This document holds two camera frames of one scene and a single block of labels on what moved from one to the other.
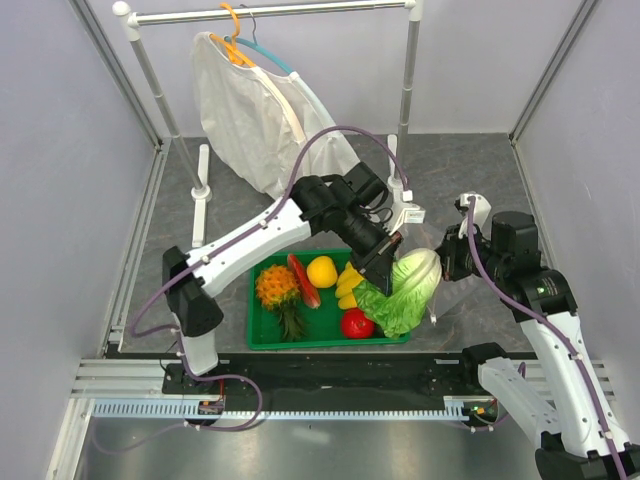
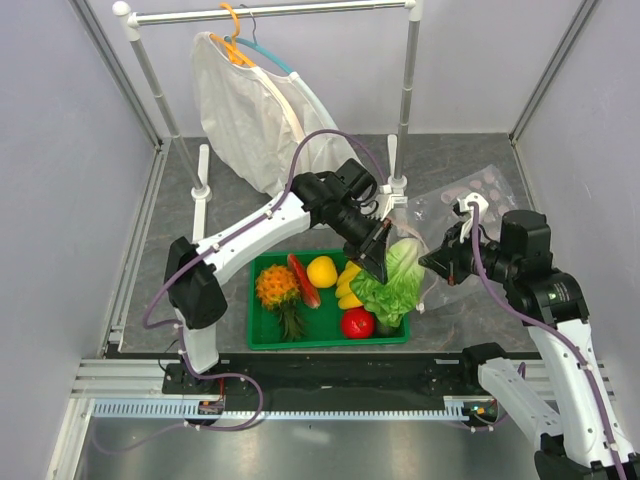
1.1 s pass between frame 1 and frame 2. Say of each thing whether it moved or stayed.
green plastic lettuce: moved
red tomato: stayed
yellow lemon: stayed
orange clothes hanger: stayed
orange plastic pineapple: stayed
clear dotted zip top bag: moved
